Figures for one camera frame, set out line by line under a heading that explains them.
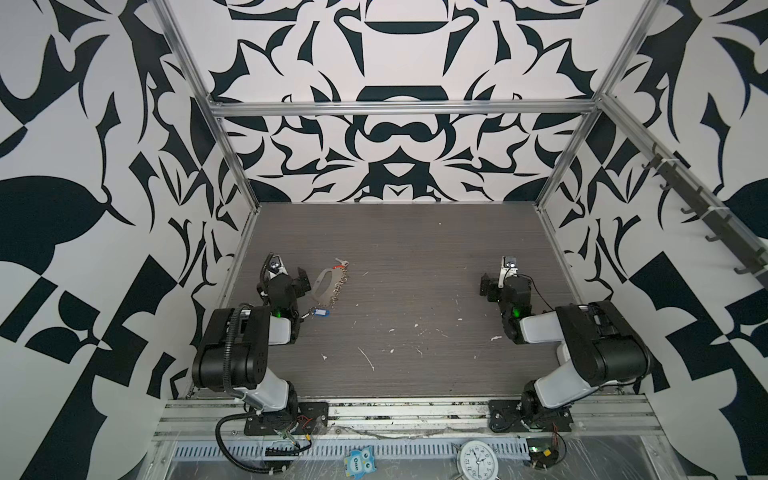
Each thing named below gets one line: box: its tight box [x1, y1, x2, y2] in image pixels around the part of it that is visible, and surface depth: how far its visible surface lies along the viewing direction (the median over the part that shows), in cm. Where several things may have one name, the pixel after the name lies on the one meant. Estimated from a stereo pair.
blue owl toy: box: [344, 445, 377, 480], surface depth 69 cm
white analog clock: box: [456, 440, 499, 480], surface depth 67 cm
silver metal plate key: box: [311, 268, 342, 303], surface depth 100 cm
